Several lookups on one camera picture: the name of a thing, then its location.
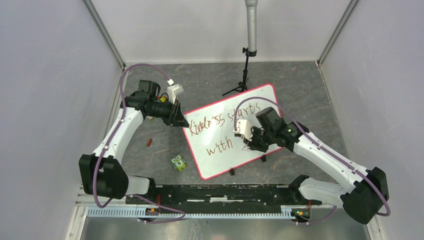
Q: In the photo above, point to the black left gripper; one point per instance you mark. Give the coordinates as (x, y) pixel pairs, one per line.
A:
(176, 117)

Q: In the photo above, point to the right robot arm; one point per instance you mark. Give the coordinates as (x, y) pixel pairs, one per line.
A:
(360, 191)

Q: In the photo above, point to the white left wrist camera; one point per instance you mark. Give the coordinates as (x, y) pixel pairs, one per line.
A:
(173, 90)

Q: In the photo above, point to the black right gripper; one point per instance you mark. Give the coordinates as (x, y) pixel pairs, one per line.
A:
(253, 144)

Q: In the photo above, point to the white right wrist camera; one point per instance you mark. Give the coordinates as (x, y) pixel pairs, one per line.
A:
(243, 130)

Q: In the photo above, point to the black tripod stand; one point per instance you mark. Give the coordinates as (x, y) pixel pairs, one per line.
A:
(242, 85)

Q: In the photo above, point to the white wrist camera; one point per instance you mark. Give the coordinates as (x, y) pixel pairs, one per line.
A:
(243, 130)
(173, 90)

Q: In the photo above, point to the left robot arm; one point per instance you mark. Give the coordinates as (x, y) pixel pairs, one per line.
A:
(101, 172)

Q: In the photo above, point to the brown marker cap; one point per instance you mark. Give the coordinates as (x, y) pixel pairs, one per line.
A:
(149, 142)

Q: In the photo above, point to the green owl number toy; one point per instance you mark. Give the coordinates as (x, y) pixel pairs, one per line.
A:
(178, 162)

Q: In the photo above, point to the grey camera pole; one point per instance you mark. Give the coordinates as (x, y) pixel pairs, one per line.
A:
(251, 14)

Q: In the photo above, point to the white board with pink frame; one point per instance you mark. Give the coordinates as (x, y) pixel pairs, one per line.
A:
(210, 137)

